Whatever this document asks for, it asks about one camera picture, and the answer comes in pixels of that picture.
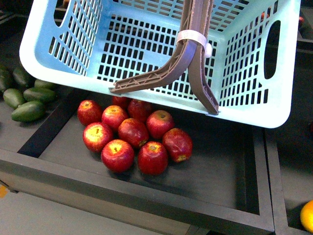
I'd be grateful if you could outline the light blue plastic basket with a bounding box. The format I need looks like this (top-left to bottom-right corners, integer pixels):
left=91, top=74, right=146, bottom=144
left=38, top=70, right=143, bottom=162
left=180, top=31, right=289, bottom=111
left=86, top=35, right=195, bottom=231
left=20, top=0, right=300, bottom=128

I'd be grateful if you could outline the dark avocado crate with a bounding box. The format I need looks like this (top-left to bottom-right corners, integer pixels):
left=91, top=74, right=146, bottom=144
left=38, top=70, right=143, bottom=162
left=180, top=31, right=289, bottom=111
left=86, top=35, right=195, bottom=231
left=0, top=11, right=72, bottom=152

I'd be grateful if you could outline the green avocado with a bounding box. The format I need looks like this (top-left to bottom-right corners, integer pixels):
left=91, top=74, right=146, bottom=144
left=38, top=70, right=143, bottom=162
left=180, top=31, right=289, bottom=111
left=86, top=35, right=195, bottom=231
left=11, top=101, right=46, bottom=122
left=23, top=87, right=57, bottom=103
left=34, top=79, right=57, bottom=90
left=3, top=88, right=26, bottom=110

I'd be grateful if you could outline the brown basket handle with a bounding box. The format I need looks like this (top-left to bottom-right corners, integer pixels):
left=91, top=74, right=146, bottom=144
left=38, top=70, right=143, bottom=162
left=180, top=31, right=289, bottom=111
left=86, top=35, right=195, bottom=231
left=110, top=0, right=219, bottom=115

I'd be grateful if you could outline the red apple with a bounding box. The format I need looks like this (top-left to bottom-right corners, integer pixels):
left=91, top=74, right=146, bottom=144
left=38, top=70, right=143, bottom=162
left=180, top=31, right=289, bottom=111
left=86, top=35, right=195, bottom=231
left=101, top=105, right=129, bottom=132
left=162, top=128, right=193, bottom=163
left=101, top=139, right=134, bottom=173
left=146, top=110, right=175, bottom=139
left=83, top=122, right=113, bottom=153
left=137, top=141, right=169, bottom=175
left=118, top=118, right=150, bottom=149
left=112, top=96, right=132, bottom=110
left=127, top=99, right=153, bottom=123
left=77, top=100, right=102, bottom=126

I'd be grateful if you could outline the dark apple crate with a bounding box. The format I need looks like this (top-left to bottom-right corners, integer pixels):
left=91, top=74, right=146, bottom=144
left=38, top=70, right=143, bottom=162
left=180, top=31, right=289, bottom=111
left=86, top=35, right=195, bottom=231
left=0, top=89, right=274, bottom=235

